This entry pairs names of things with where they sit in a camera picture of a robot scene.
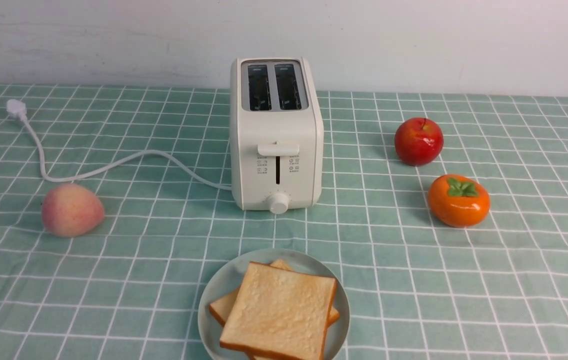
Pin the toasted bread slice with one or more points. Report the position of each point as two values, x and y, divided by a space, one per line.
279 312
221 306

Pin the white two-slot toaster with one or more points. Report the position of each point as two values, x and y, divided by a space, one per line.
276 135

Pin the light green round plate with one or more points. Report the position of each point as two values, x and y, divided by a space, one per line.
229 277

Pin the red apple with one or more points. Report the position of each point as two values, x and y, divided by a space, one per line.
418 141

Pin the orange persimmon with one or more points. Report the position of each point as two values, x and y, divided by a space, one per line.
458 201

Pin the pink peach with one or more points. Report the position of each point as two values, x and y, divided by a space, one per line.
71 210

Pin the green checkered tablecloth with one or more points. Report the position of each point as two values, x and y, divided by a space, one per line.
418 289

